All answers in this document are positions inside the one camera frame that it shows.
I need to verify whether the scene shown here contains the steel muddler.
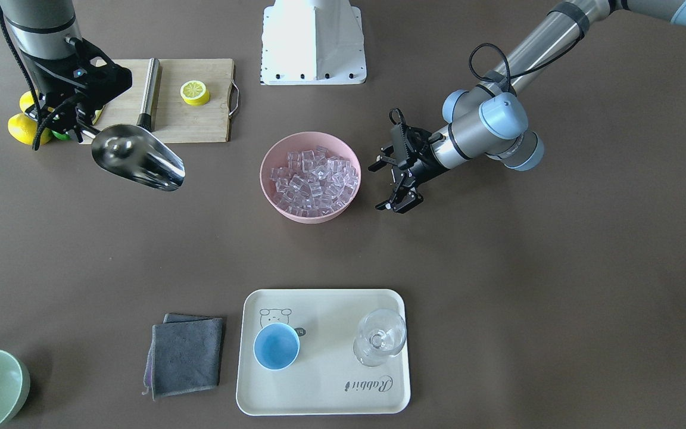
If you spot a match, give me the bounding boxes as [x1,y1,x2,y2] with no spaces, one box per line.
[136,58,160,132]

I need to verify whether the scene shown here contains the half lemon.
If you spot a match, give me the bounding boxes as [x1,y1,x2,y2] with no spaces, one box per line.
[179,80,210,106]

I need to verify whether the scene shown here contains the bamboo cutting board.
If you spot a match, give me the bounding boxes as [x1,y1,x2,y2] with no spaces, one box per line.
[94,58,239,146]

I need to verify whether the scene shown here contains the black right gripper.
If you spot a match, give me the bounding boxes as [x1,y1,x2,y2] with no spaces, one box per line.
[24,39,132,134]

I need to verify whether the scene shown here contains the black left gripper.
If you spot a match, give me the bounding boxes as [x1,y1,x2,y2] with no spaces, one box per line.
[369,123,448,214]

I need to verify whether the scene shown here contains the cream serving tray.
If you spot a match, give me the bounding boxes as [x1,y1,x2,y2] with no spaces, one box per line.
[236,288,411,416]

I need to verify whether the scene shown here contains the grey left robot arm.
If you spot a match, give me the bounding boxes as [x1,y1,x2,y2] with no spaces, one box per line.
[369,1,686,213]

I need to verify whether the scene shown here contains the steel ice scoop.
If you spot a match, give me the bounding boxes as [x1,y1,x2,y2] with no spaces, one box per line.
[82,124,185,192]

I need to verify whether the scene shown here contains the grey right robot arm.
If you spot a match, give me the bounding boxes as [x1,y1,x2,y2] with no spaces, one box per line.
[0,1,132,141]

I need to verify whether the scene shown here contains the yellow lemon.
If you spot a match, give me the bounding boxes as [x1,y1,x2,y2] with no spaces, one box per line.
[18,91,40,119]
[7,113,38,145]

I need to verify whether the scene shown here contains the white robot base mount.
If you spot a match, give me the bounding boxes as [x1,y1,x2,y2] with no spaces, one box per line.
[260,1,367,85]

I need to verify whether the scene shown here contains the clear ice cubes pile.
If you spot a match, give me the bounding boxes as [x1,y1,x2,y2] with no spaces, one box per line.
[269,146,360,218]

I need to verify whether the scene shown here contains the pink bowl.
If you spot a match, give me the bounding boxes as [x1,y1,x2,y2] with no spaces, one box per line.
[260,132,362,223]

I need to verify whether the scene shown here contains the clear wine glass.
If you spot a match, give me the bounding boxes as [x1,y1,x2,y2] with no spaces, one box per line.
[352,309,407,367]

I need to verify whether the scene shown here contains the yellow lemon lower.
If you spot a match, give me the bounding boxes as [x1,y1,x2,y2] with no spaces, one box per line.
[7,113,38,145]

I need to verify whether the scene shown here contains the yellow lemon upper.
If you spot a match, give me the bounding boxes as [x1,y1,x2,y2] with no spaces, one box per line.
[18,91,40,119]

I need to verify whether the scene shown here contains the grey folded cloth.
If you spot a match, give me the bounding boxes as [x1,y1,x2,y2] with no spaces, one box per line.
[142,313,226,400]

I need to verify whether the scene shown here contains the blue cup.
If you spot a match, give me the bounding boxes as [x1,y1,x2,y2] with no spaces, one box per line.
[253,323,300,371]

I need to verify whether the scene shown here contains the green lime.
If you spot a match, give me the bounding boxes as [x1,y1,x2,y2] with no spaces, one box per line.
[51,130,73,141]

